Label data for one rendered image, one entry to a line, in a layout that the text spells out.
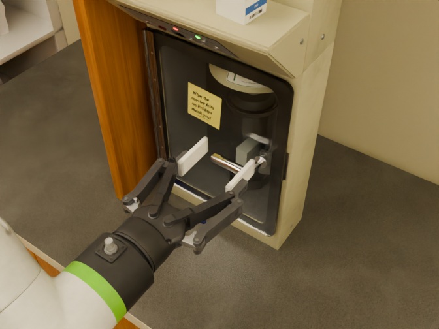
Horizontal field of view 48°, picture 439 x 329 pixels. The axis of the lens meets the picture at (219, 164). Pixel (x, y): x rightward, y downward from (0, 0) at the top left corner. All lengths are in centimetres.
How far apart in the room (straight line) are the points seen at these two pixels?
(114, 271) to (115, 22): 51
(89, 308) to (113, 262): 6
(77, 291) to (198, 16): 39
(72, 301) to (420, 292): 75
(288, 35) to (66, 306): 43
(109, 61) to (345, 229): 64
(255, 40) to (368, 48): 61
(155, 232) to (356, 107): 81
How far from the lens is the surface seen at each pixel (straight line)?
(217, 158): 92
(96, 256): 61
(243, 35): 67
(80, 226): 119
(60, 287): 60
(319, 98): 91
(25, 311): 56
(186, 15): 71
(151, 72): 98
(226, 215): 68
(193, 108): 95
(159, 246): 64
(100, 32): 94
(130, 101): 107
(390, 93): 127
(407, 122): 130
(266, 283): 107
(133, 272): 61
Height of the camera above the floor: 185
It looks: 45 degrees down
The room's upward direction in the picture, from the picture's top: straight up
